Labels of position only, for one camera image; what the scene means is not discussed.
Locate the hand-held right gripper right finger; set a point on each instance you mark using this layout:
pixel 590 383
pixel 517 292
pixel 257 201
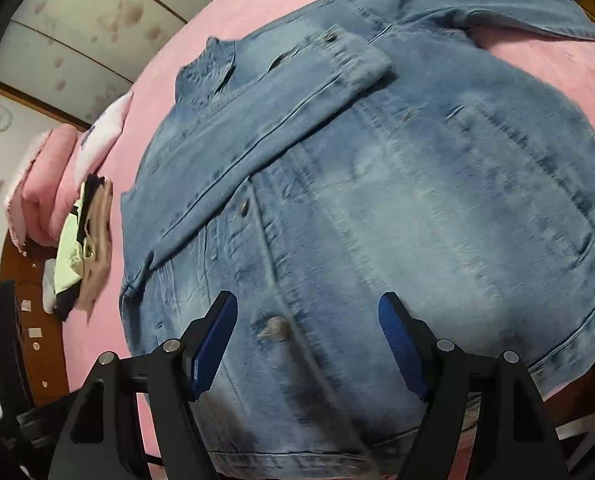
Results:
pixel 395 330

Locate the pink bed blanket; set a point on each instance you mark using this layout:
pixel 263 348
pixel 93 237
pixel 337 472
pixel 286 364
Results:
pixel 142 85

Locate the white metal rack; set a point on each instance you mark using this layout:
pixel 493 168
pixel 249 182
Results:
pixel 585 410

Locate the wooden bed headboard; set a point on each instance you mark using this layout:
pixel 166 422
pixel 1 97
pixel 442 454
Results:
pixel 52 360

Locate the pale green garment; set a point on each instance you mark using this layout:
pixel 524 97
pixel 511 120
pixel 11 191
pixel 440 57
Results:
pixel 70 245

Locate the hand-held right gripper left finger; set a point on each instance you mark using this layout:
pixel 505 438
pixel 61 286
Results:
pixel 217 340

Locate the beige garment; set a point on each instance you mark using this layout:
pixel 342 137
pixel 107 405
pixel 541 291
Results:
pixel 97 250

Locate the blue denim jeans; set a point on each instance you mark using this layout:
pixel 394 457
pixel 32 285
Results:
pixel 377 185

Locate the white printed pillow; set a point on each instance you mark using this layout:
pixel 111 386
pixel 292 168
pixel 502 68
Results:
pixel 105 130

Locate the dark garment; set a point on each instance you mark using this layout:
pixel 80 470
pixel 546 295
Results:
pixel 63 306

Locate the floral sliding door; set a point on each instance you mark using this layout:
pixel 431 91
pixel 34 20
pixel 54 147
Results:
pixel 77 20

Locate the black chair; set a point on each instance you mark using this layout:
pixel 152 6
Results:
pixel 0 340

